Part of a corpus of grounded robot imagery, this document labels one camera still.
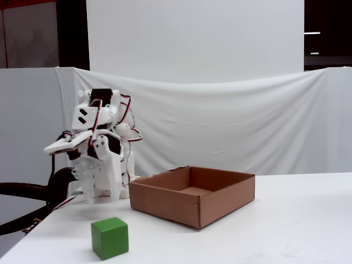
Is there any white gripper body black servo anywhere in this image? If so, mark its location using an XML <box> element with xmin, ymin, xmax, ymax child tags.
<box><xmin>68</xmin><ymin>131</ymin><xmax>124</xmax><ymax>163</ymax></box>

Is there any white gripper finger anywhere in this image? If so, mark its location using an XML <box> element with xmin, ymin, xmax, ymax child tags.
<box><xmin>71</xmin><ymin>158</ymin><xmax>96</xmax><ymax>206</ymax></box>
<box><xmin>94</xmin><ymin>153</ymin><xmax>123</xmax><ymax>201</ymax></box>

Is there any green cube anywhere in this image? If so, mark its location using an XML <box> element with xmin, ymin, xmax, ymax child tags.
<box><xmin>91</xmin><ymin>217</ymin><xmax>129</xmax><ymax>261</ymax></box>

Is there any brown cardboard box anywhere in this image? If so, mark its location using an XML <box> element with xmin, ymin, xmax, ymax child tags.
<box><xmin>128</xmin><ymin>165</ymin><xmax>256</xmax><ymax>229</ymax></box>

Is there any grey partition panel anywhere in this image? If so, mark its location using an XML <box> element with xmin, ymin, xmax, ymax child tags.
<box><xmin>0</xmin><ymin>67</ymin><xmax>74</xmax><ymax>185</ymax></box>

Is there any white draped cloth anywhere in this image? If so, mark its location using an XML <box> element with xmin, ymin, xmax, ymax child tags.
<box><xmin>53</xmin><ymin>65</ymin><xmax>352</xmax><ymax>177</ymax></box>

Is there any white backdrop panel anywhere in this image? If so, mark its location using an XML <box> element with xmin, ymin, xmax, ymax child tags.
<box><xmin>86</xmin><ymin>0</ymin><xmax>305</xmax><ymax>83</ymax></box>

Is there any red black white servo cable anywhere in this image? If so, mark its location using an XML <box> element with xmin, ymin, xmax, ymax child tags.
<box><xmin>51</xmin><ymin>192</ymin><xmax>84</xmax><ymax>211</ymax></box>
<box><xmin>88</xmin><ymin>99</ymin><xmax>103</xmax><ymax>148</ymax></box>
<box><xmin>118</xmin><ymin>95</ymin><xmax>144</xmax><ymax>144</ymax></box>

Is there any thin black camera cable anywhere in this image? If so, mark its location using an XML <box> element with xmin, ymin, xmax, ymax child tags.
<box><xmin>48</xmin><ymin>153</ymin><xmax>57</xmax><ymax>188</ymax></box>

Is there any white wrist camera mount plate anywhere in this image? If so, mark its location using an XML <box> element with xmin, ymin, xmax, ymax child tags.
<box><xmin>43</xmin><ymin>130</ymin><xmax>93</xmax><ymax>156</ymax></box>

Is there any black thick hose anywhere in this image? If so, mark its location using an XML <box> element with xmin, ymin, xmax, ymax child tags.
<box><xmin>0</xmin><ymin>167</ymin><xmax>80</xmax><ymax>236</ymax></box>

